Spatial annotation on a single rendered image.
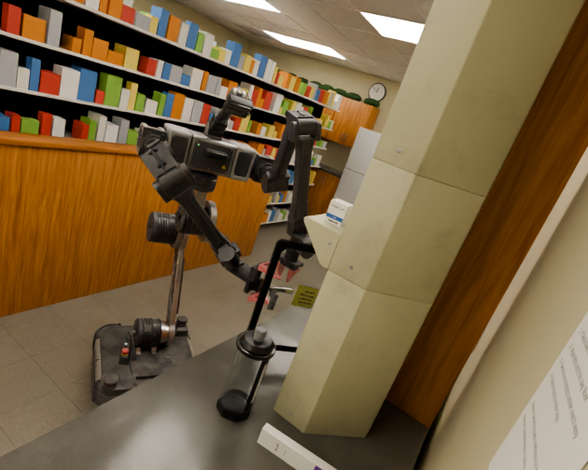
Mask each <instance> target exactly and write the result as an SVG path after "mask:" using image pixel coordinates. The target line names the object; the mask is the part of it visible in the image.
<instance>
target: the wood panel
mask: <svg viewBox="0 0 588 470"><path fill-rule="evenodd" d="M587 147H588V0H585V2H584V4H583V6H582V8H581V11H580V13H579V15H578V17H577V19H576V20H575V22H574V24H573V26H572V28H571V29H570V31H569V33H568V35H567V38H566V40H565V42H564V44H563V46H562V47H561V49H560V51H559V53H558V55H557V57H556V59H555V61H554V63H553V66H552V68H551V70H550V72H549V74H548V75H547V77H546V79H545V81H544V83H543V85H542V87H541V89H540V91H539V94H538V96H537V98H536V100H535V102H534V103H533V105H532V107H531V109H530V111H529V113H528V115H527V117H526V119H525V122H524V124H523V126H522V128H521V129H520V131H519V133H518V135H517V137H516V139H515V141H514V143H513V145H512V147H511V150H510V152H509V154H508V156H507V157H506V159H505V161H504V163H503V165H502V167H501V169H500V171H499V173H498V175H497V178H496V180H495V182H494V184H493V185H492V187H491V189H490V191H489V193H488V195H487V196H486V199H485V201H484V203H483V206H482V208H481V210H480V212H479V213H478V215H477V217H476V219H475V221H474V223H473V225H472V227H471V229H470V231H469V234H468V236H467V238H466V239H465V241H464V243H463V245H462V247H461V249H460V251H459V253H458V255H457V257H456V259H455V262H454V264H453V266H452V267H451V269H450V271H449V273H448V275H447V277H446V279H445V281H444V283H443V285H442V286H441V289H440V291H439V293H438V295H437V296H436V298H435V300H434V302H433V304H432V306H431V308H430V310H429V312H428V314H427V317H426V319H425V321H424V322H423V324H422V326H421V328H420V330H419V332H418V334H417V336H416V338H415V340H414V342H413V345H412V347H411V349H410V350H409V352H408V354H407V356H406V358H405V360H404V362H403V364H402V366H401V368H400V370H399V373H398V375H397V376H396V378H395V380H394V382H393V384H392V386H391V388H390V390H389V392H388V394H387V396H386V398H385V400H387V401H388V402H390V403H391V404H393V405H394V406H396V407H397V408H399V409H401V410H402V411H404V412H405V413H407V414H408V415H410V416H411V417H413V418H414V419H416V420H417V421H419V422H420V423H422V424H423V425H425V427H427V428H429V427H430V425H431V423H433V421H434V419H435V417H436V415H437V414H438V412H439V410H440V408H441V406H442V404H443V402H444V400H445V399H446V397H447V395H448V393H450V391H451V389H452V387H453V385H454V384H455V381H456V379H457V378H458V376H459V374H460V372H461V370H462V369H463V367H464V365H465V364H466V363H467V361H468V359H469V356H470V355H471V353H472V351H473V349H474V348H475V346H476V344H477V342H478V340H479V339H480V337H481V335H482V333H483V331H484V330H485V328H486V326H487V325H488V323H489V321H490V319H491V318H492V316H493V314H494V312H495V310H496V309H497V306H498V304H499V303H500V301H501V299H502V298H503V296H504V295H505V293H506V291H507V289H508V288H509V286H510V284H511V281H512V280H513V278H514V276H515V274H516V273H517V271H518V269H519V268H520V266H521V265H522V263H523V261H524V259H525V257H526V255H527V253H528V252H529V250H530V248H531V246H532V244H533V243H534V241H535V239H536V238H537V237H538V235H539V232H540V230H541V229H542V227H543V225H544V223H545V222H546V220H547V218H548V216H549V214H550V213H551V211H552V209H553V207H554V205H555V204H556V202H557V200H558V199H559V197H560V195H561V193H562V192H563V190H564V188H565V186H566V184H567V182H568V180H569V178H570V177H571V175H572V174H573V172H574V170H575V169H576V167H577V165H578V163H579V162H580V160H581V157H582V155H583V154H584V152H585V150H586V148H587Z"/></svg>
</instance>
